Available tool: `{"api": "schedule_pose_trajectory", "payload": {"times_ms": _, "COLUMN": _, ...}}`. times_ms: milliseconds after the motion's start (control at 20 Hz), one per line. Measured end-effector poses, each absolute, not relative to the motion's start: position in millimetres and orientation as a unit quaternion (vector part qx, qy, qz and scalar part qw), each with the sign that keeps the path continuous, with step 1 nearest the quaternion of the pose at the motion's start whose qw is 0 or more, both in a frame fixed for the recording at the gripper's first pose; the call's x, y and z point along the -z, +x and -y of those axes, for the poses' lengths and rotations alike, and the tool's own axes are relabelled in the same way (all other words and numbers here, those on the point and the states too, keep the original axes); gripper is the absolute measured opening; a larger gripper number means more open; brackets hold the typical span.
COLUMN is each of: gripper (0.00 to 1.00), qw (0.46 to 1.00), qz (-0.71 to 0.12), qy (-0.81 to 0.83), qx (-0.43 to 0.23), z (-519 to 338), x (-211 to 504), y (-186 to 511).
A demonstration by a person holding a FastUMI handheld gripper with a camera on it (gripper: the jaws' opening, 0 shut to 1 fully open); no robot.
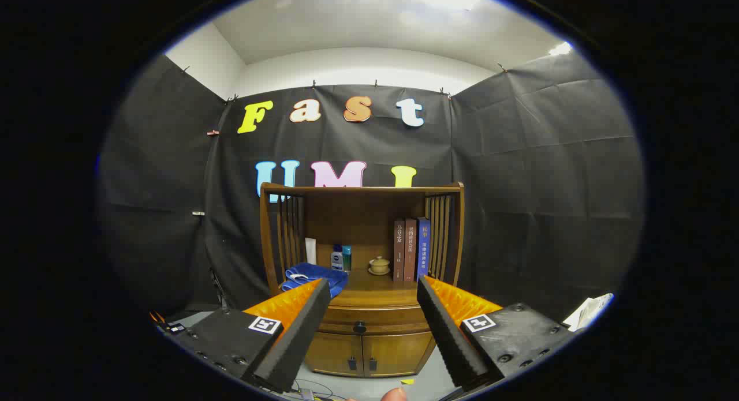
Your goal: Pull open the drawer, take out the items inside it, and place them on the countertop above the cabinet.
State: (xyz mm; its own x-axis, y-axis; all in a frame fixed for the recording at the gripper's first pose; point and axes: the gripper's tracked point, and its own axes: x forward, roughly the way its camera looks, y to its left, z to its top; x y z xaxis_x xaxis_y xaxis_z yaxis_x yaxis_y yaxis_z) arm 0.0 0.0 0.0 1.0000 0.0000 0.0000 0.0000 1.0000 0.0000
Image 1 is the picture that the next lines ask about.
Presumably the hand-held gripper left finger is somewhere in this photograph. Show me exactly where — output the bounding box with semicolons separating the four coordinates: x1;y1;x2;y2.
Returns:
157;278;333;393

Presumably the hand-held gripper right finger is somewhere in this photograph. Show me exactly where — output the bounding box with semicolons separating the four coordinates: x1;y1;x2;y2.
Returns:
416;275;578;390

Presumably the wooden drawer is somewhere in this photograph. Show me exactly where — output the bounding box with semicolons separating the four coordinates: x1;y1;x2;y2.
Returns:
320;306;431;334

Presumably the wooden cabinet door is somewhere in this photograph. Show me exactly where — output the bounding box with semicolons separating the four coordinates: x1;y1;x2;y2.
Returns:
304;332;364;377
363;331;435;378

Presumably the wooden countertop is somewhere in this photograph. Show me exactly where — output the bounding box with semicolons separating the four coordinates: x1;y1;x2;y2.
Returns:
277;268;428;308

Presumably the wooden cabinet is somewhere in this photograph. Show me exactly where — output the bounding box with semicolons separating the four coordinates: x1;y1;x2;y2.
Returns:
259;182;465;378

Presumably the folded blue towel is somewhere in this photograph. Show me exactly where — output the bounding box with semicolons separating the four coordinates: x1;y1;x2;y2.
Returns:
281;263;349;299

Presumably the blue book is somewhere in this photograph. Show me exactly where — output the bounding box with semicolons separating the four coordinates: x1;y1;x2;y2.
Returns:
416;218;431;280

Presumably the reddish brown book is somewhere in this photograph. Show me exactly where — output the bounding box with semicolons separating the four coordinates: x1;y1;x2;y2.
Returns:
404;218;418;282

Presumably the dark brown book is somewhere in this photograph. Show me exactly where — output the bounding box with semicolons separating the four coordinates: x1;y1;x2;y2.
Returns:
394;219;406;283

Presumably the small black electronic box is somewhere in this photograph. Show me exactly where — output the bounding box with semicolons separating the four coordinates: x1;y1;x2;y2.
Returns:
155;312;186;336

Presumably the white crumpled paper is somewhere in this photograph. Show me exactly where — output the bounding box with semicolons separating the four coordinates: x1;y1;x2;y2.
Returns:
563;293;614;332

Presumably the black backdrop cloth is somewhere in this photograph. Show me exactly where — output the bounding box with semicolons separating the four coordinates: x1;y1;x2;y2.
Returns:
98;49;644;327

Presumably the thin grey floor cable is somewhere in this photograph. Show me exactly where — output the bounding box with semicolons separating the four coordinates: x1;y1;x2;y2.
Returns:
292;379;335;400

